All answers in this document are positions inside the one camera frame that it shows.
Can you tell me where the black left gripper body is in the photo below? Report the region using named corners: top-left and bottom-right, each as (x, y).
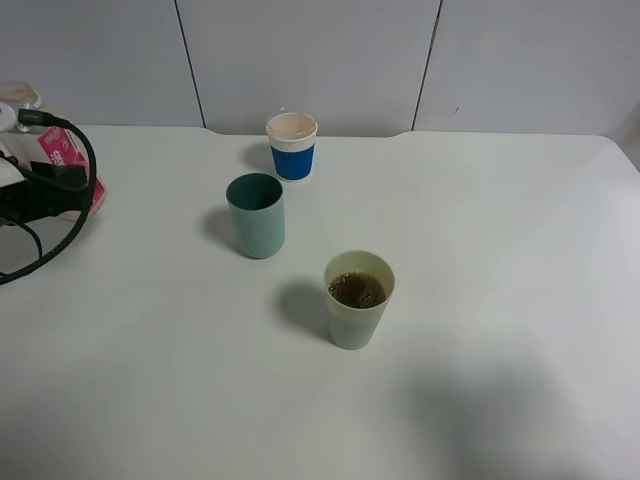
top-left (1, 179), bottom-right (60, 223)

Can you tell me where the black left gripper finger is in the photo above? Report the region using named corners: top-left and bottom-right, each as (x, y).
top-left (27, 162), bottom-right (93, 203)

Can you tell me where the clear bottle with pink label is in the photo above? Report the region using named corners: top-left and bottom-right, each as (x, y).
top-left (1, 81), bottom-right (107, 221)

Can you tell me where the pale green plastic cup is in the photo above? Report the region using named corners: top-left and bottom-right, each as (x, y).
top-left (323, 250), bottom-right (395, 350)

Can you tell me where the teal plastic cup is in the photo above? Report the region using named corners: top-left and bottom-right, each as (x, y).
top-left (226, 172), bottom-right (285, 259)

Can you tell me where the blue sleeved paper cup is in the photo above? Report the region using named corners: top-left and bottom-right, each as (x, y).
top-left (266, 109), bottom-right (318, 182)

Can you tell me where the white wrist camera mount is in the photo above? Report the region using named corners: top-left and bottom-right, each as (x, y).
top-left (1, 94), bottom-right (42, 169)

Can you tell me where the black camera cable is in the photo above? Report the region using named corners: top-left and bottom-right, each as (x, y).
top-left (0, 109), bottom-right (98, 287)

